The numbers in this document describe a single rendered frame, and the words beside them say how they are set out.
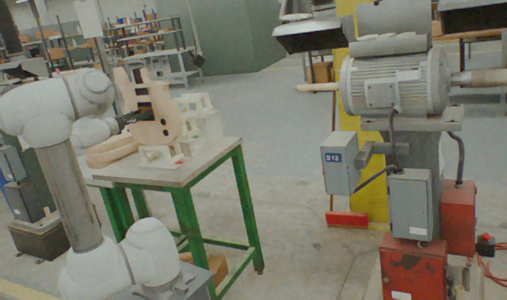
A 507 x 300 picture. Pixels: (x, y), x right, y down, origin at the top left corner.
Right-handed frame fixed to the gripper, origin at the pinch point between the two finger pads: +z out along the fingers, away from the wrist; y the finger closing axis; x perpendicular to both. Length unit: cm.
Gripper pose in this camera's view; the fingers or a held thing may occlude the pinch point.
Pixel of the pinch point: (145, 112)
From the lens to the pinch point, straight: 205.5
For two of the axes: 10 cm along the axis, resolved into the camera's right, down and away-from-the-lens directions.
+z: 5.0, -3.4, 8.0
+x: -1.7, -9.4, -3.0
